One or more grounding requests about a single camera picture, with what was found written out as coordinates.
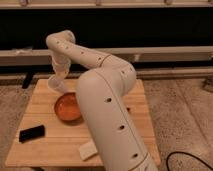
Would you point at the beige sponge block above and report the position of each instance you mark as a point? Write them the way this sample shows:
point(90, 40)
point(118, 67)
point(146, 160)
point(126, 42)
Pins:
point(87, 150)

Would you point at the black rectangular block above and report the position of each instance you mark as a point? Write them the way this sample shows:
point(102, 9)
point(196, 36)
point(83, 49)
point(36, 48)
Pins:
point(31, 133)

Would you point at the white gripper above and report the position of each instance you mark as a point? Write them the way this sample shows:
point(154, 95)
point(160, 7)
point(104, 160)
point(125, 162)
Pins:
point(61, 66)

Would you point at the translucent white ceramic cup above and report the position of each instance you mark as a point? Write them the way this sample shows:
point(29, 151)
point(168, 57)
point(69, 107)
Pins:
point(62, 88)

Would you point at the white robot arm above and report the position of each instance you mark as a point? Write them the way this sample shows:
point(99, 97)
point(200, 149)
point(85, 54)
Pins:
point(99, 93)

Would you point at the orange bowl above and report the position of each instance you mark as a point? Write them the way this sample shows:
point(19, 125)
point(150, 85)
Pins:
point(66, 107)

